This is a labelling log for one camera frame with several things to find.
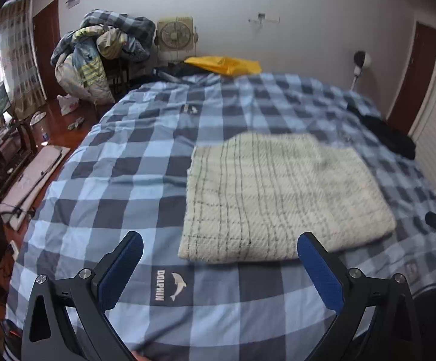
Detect cream plaid tweed jacket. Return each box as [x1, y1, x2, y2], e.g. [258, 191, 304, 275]
[178, 132, 396, 264]

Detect black clothes on bed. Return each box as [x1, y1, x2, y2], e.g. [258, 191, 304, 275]
[346, 104, 416, 160]

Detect pile of bedding and clothes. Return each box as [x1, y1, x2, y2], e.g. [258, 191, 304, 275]
[50, 9, 156, 105]

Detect pink floor mat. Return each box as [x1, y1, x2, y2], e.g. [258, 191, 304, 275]
[0, 145, 70, 231]

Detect dark red right door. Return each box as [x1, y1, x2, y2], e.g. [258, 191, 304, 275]
[387, 22, 436, 134]

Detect dark red door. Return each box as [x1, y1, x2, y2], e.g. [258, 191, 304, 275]
[387, 22, 436, 134]
[33, 0, 62, 100]

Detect dark wooden tv stand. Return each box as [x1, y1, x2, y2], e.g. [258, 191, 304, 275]
[0, 121, 38, 198]

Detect white plastic bag on floor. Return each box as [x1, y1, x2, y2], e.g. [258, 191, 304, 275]
[56, 94, 79, 116]

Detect white round lamp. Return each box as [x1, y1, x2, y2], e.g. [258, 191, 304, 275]
[351, 51, 371, 91]

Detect yellow plastic bag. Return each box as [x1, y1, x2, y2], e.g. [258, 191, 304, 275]
[185, 56, 262, 77]

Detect patterned window curtain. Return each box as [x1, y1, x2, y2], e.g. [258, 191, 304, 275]
[0, 0, 46, 120]

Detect beige box fan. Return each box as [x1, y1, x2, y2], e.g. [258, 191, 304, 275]
[155, 16, 196, 51]

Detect wall bracket fixture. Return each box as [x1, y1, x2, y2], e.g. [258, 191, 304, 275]
[248, 12, 281, 25]

